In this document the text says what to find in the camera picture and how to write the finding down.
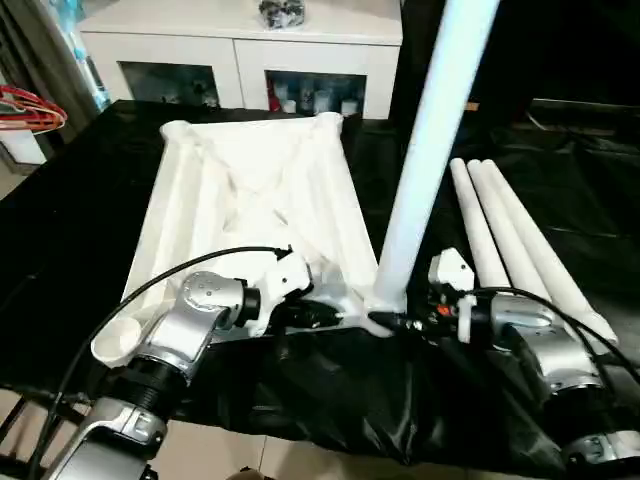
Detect white plastic table top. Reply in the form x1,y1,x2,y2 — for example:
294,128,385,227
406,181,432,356
90,112,387,367

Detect white plastic table leg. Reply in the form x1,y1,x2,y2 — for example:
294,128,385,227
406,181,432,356
480,158,619,346
364,0,501,337
465,160,576,306
448,158,511,293

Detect black plastic mat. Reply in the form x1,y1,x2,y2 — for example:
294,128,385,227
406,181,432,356
0,98,640,476

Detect black metal bar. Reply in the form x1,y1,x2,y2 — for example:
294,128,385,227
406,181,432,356
532,98,640,127

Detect white cabinet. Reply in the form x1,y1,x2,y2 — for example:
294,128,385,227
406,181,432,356
78,0,405,121

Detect grey crumpled bundle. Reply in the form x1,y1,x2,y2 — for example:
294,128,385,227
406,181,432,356
259,0,309,29

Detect black metal stand frame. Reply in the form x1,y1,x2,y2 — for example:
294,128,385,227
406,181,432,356
0,388,71,480

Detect red wire hanger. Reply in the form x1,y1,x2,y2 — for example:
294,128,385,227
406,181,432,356
0,84,69,135

